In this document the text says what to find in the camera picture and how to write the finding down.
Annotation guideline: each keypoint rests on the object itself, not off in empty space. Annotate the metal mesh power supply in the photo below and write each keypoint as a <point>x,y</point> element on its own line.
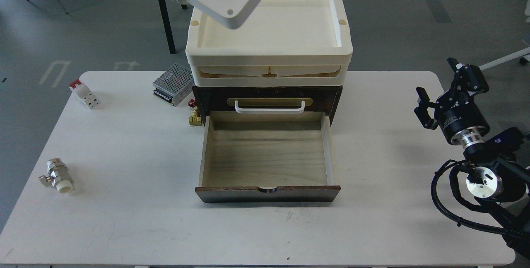
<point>174,85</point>

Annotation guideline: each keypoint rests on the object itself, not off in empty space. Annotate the white drawer handle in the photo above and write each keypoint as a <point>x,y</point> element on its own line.
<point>264,110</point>

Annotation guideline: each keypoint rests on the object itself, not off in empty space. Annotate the cream plastic stacked tray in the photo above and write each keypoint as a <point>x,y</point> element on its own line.
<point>283,43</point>

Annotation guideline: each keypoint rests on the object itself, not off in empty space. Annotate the dark wooden cabinet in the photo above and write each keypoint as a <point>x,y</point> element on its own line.
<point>318,99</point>

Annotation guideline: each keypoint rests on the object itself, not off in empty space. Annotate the black table legs background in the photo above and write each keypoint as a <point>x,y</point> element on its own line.
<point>167,26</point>

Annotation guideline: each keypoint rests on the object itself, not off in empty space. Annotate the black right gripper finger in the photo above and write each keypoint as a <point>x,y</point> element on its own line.
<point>422,110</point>
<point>468,82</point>

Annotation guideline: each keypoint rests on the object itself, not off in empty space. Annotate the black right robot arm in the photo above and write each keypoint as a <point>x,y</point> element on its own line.
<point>489,175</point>

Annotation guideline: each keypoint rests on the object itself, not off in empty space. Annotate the white red terminal block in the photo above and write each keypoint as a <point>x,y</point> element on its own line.
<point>84,93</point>

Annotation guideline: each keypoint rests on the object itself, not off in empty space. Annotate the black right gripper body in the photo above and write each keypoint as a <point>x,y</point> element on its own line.
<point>460,120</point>

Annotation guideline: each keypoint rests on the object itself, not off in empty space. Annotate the silver white pipe valve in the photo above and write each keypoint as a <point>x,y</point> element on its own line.
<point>57,176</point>

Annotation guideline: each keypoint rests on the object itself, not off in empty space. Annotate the open wooden drawer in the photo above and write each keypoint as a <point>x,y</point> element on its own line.
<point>249,158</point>

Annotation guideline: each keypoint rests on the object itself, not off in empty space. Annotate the brass valve red handle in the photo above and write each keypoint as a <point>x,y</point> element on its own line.
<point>195,118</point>

